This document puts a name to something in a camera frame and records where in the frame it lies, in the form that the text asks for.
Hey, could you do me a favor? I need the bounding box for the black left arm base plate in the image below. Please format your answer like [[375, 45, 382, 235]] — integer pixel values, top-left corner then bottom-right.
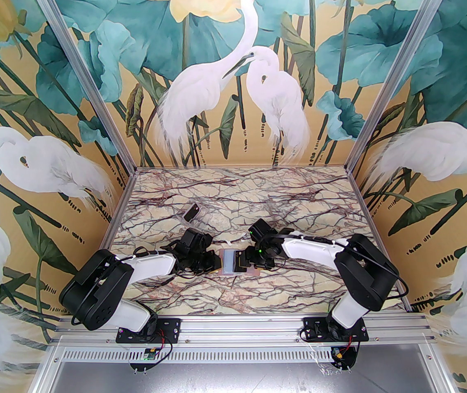
[[117, 317, 181, 343]]

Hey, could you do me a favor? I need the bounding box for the black bracket with yellow connector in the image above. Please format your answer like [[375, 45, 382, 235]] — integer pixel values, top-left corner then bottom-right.
[[329, 341, 360, 370]]

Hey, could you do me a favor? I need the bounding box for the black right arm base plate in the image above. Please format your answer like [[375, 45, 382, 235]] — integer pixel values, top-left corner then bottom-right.
[[302, 317, 369, 342]]

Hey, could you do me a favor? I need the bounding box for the aluminium frame post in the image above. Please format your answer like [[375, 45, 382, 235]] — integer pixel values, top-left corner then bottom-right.
[[25, 0, 138, 173], [346, 0, 457, 173]]

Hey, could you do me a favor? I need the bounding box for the grey metal sheet panel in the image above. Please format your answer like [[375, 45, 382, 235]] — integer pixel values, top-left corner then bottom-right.
[[33, 361, 457, 393]]

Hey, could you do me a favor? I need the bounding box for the aluminium mounting rail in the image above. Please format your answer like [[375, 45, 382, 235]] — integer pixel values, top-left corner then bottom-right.
[[55, 315, 437, 346]]

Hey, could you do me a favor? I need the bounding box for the perforated metal strip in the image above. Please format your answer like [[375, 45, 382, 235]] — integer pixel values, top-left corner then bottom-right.
[[51, 346, 441, 363]]

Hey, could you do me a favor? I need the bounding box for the aluminium table side rail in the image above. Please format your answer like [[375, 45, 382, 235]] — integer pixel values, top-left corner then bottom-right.
[[98, 168, 138, 255], [346, 168, 414, 314]]

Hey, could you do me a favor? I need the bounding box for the pink card holder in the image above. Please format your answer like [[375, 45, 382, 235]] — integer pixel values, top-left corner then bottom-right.
[[218, 249, 261, 277]]

